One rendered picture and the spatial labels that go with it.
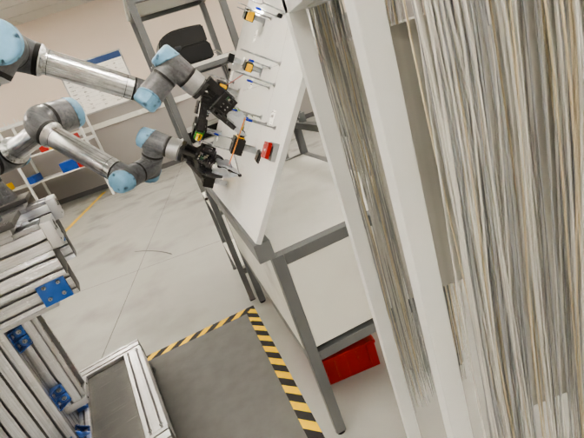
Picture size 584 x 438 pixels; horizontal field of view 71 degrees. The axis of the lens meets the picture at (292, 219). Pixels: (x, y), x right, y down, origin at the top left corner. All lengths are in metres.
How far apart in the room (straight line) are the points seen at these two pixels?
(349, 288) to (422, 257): 0.94
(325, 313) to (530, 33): 1.11
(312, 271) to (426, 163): 0.62
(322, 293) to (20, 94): 8.73
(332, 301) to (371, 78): 1.07
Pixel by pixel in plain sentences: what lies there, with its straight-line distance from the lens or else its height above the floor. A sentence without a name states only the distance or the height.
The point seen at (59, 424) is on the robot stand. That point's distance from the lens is 1.99.
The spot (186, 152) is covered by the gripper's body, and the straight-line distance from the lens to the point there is 1.46.
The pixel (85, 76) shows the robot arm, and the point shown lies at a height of 1.48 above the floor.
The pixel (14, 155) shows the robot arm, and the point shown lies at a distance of 2.01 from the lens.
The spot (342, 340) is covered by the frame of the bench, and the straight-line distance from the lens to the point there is 1.52.
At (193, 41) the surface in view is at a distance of 2.49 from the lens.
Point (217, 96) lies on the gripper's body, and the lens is 1.39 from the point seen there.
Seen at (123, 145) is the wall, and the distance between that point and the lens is 9.21.
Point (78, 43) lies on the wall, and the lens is 9.29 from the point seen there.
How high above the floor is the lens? 1.35
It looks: 21 degrees down
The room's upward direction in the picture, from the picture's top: 19 degrees counter-clockwise
